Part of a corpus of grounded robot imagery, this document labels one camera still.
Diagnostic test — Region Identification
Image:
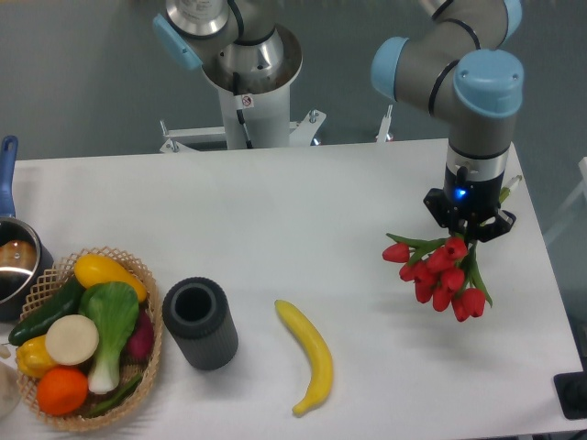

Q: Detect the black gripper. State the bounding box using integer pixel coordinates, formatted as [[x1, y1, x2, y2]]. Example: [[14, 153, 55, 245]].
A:
[[424, 148, 515, 243]]

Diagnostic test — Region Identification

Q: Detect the red tulip bouquet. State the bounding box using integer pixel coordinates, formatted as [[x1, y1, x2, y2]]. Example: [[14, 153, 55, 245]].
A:
[[382, 233, 493, 322]]

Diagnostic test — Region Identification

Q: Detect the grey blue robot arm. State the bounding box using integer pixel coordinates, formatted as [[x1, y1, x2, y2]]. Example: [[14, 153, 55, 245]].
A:
[[152, 1, 524, 242]]

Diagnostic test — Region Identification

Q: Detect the black device at edge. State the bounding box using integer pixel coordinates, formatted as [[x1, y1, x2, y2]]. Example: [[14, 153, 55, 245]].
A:
[[553, 371, 586, 420]]

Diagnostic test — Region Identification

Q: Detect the yellow banana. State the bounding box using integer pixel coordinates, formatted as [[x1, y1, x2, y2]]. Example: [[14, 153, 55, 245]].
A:
[[274, 300, 334, 417]]

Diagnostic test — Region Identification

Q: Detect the dark grey ribbed vase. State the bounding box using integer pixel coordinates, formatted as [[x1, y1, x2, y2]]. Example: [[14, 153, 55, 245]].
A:
[[162, 277, 238, 370]]

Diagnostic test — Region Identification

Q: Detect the purple sweet potato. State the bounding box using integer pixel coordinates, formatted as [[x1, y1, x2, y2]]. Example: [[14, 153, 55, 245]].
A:
[[126, 309, 154, 360]]

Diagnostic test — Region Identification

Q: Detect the green chili pepper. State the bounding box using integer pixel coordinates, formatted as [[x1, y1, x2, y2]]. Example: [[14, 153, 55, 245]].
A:
[[85, 374, 142, 418]]

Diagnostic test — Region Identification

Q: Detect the green bok choy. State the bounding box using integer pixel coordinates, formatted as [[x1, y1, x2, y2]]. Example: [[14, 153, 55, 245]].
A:
[[80, 281, 138, 395]]

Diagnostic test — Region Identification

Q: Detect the yellow squash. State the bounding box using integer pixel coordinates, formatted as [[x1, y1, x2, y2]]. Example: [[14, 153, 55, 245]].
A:
[[73, 254, 148, 303]]

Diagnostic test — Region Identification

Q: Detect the green cucumber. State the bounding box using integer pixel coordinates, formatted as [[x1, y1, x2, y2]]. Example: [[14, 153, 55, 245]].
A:
[[8, 277, 85, 347]]

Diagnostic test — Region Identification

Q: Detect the woven wicker basket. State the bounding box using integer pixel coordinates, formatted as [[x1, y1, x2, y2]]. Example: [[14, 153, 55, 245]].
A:
[[17, 247, 163, 433]]

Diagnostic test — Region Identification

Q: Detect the white round radish slice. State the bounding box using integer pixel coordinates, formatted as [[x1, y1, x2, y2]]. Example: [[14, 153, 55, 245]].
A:
[[45, 314, 99, 366]]

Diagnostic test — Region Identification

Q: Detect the orange fruit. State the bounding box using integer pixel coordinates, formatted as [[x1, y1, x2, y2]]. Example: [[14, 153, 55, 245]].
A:
[[36, 367, 88, 416]]

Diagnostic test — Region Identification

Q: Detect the yellow bell pepper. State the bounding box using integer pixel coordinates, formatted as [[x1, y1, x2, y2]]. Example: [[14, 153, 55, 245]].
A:
[[16, 335, 58, 379]]

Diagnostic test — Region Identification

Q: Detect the white garlic bulb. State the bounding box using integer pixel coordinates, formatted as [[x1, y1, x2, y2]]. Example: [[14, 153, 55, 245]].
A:
[[0, 344, 11, 359]]

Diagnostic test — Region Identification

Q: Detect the white frame at right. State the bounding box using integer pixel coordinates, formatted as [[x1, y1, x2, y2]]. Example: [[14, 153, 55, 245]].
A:
[[543, 157, 586, 247]]

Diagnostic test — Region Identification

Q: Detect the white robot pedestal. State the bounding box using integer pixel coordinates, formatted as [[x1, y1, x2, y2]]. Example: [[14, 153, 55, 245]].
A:
[[153, 16, 327, 153]]

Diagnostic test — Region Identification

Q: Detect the black pedestal cable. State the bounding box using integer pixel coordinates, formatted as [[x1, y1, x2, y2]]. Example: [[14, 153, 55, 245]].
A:
[[231, 71, 254, 150]]

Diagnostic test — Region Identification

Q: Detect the blue handled saucepan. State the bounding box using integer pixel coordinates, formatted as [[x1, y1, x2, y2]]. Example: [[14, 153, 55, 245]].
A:
[[0, 135, 55, 323]]

